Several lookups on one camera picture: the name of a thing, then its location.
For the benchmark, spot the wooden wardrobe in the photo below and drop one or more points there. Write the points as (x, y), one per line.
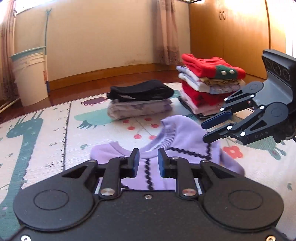
(237, 31)

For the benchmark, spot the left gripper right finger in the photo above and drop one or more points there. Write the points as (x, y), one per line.
(180, 170)

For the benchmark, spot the black folded garment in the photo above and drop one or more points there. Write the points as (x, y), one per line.
(145, 91)

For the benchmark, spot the white floral folded garment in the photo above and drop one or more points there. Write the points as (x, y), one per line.
(117, 110)

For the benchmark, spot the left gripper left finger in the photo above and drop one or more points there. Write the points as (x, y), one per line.
(114, 171)

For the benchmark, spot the cartoon foam play mat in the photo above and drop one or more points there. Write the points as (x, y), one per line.
(43, 143)

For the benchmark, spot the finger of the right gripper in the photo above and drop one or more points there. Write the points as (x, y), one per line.
(216, 119)
(215, 135)

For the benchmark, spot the purple sweatshirt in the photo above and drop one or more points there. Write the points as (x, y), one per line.
(182, 137)

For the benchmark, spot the pink folded garment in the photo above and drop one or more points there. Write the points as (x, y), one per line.
(204, 109)

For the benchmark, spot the red folded sweater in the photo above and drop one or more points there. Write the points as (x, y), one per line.
(209, 81)

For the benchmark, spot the white plastic bucket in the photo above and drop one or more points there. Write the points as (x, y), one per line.
(30, 77)

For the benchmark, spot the beige lace curtain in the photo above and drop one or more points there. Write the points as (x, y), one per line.
(167, 46)

